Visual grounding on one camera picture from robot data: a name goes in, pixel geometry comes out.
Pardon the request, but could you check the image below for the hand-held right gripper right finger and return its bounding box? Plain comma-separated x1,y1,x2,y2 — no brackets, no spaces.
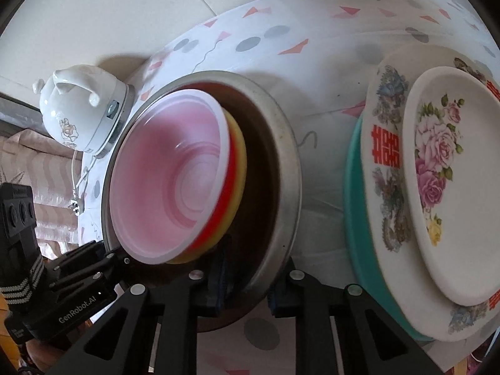
266,258,450,375

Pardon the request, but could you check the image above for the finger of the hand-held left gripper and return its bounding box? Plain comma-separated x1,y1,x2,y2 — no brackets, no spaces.
51,256,131,293
52,240,106,272

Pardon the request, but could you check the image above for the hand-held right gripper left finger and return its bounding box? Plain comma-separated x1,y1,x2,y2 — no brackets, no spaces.
37,238,235,375

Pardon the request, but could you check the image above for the teal plastic plate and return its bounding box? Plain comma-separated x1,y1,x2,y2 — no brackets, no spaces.
343,117,434,342

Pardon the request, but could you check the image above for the red plastic bowl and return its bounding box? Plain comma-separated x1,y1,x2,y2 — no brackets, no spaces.
109,89,235,264

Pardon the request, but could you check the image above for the yellow plastic bowl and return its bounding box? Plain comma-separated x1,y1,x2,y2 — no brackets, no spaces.
168,109,248,263

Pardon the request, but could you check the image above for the stainless steel bowl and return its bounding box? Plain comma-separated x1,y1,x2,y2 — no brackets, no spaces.
101,70,303,333

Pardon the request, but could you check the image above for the large white red-character plate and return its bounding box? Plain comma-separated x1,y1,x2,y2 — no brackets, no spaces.
361,45,500,342

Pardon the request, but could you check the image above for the white rose-print plate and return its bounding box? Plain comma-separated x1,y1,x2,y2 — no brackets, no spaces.
402,66,500,307

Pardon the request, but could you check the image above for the person's left hand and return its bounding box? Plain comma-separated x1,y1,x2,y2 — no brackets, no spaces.
23,336,71,375

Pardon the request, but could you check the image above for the white power plug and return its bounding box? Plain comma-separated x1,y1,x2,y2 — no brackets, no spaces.
69,193,87,216

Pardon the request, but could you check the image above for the pink striped cloth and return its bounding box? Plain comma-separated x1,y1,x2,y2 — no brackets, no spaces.
0,127,84,260

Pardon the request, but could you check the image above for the round metal kettle base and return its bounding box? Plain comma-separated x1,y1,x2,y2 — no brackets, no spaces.
92,86,135,159

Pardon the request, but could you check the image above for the white floral ceramic kettle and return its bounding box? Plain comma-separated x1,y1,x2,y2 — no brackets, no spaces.
32,64,128,153

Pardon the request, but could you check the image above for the white patterned tablecloth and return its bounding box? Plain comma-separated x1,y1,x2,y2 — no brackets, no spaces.
76,0,500,375

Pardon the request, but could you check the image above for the black white striped strap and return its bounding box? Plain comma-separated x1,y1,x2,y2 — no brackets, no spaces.
0,258,48,310

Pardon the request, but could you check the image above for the white power cord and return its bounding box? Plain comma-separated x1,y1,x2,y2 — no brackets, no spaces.
70,149,98,204

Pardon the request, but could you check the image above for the dark grey frame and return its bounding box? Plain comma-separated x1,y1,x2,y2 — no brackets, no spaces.
0,92,44,138

